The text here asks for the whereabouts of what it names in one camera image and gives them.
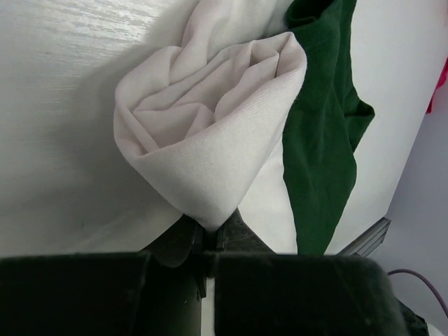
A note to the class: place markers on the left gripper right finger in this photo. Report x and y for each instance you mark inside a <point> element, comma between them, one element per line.
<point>236,236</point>

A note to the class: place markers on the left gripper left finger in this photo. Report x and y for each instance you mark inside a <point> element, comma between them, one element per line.
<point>182,243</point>

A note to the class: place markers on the cream and green t-shirt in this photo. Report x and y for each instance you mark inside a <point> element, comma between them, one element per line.
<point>254,113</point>

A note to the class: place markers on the magenta crumpled t-shirt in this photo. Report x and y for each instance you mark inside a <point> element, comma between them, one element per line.
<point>441,81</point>

